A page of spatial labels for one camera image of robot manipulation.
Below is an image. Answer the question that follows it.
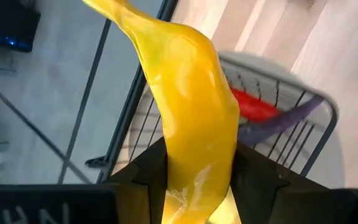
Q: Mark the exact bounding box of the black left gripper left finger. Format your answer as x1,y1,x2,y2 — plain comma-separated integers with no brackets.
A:
104,138,169,224

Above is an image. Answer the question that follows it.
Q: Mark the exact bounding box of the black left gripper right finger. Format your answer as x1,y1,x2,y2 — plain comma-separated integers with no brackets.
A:
230,142,290,224

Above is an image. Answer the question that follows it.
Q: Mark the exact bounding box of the purple eggplant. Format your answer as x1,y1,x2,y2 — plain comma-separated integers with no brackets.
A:
237,95,324,147

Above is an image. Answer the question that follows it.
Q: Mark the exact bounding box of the red bell pepper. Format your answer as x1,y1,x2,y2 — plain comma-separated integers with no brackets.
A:
230,88,281,123

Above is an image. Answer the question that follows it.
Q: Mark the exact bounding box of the yellow banana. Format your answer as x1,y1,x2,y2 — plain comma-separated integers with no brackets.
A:
81,0,242,224

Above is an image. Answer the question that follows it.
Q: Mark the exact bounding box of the black computer tower with lights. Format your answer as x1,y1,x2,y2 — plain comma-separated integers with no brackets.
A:
0,0,42,53

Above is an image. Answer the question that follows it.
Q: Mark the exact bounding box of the black aluminium table frame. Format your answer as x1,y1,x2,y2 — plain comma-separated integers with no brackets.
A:
85,0,180,184

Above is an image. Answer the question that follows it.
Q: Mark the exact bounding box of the black wire basket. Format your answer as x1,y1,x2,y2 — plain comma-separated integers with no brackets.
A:
85,51,338,178

